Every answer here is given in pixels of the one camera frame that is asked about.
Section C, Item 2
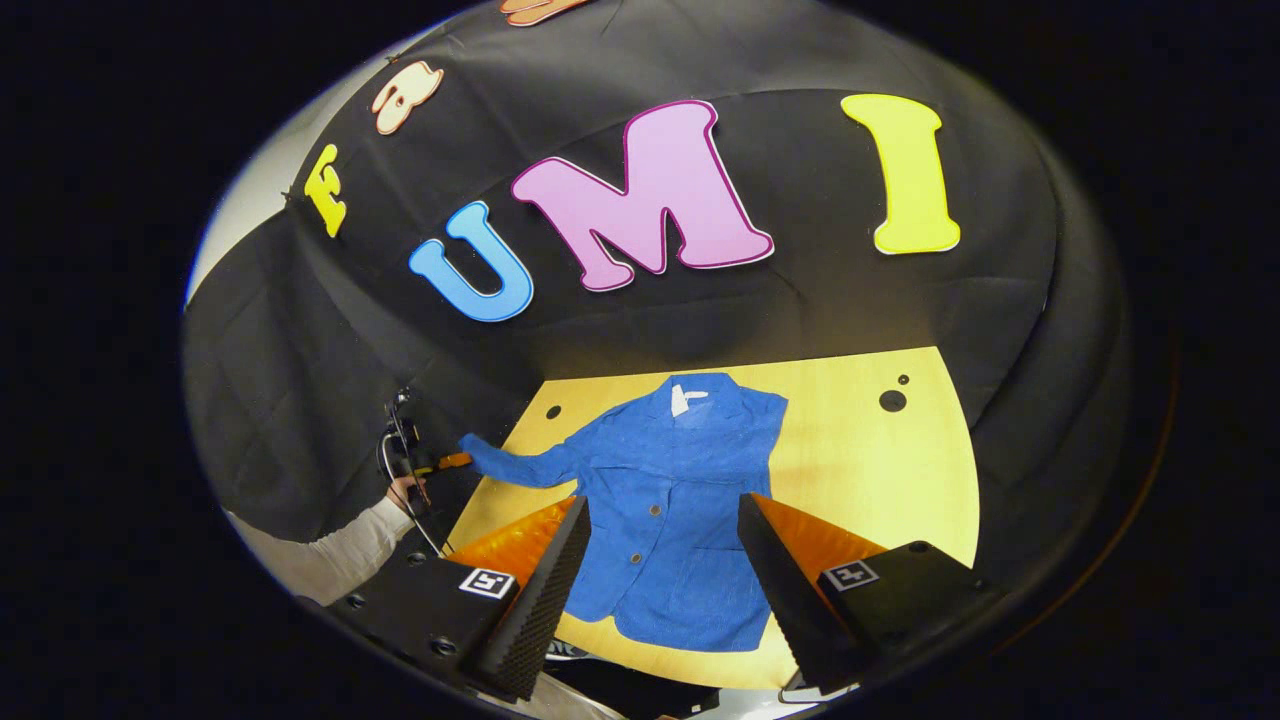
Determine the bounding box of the blue jacket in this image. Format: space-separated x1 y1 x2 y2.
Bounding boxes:
458 372 789 653

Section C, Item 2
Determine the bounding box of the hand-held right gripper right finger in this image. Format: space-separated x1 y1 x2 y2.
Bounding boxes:
736 491 1004 698

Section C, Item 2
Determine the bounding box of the thin gripper cable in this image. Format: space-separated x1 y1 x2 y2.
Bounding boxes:
376 400 448 557

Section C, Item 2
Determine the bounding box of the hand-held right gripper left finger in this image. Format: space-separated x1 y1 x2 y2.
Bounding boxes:
328 495 593 703

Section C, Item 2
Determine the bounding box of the black backdrop cloth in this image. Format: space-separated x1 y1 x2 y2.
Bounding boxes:
182 0 1131 601

